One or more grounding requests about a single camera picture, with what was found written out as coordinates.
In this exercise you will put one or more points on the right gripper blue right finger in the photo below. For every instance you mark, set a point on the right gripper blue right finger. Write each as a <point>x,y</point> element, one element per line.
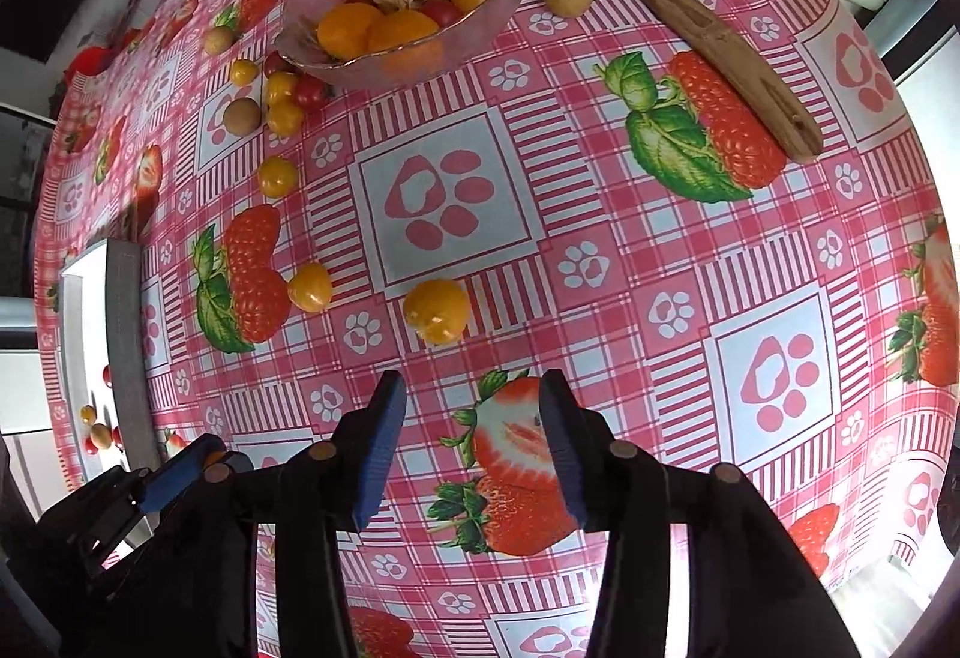
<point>567,438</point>

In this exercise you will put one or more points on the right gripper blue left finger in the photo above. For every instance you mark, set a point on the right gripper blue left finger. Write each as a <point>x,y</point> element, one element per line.
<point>381,423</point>

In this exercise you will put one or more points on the yellow cherry tomato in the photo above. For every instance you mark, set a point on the yellow cherry tomato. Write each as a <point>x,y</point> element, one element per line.
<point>437,311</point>

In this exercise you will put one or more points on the brown kiwi berry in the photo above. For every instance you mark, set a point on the brown kiwi berry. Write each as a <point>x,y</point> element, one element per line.
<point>101,436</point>

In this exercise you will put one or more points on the white rectangular tray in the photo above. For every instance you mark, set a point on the white rectangular tray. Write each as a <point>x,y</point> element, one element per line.
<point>102,357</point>

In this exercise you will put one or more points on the pink strawberry pattern tablecloth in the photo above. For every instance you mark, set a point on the pink strawberry pattern tablecloth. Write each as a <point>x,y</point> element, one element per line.
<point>761,317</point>

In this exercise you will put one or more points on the long wooden stick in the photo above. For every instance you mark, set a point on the long wooden stick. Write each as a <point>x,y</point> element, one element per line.
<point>760,89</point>

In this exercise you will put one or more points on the red plastic chair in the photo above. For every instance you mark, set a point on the red plastic chair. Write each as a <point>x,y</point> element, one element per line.
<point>89,62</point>

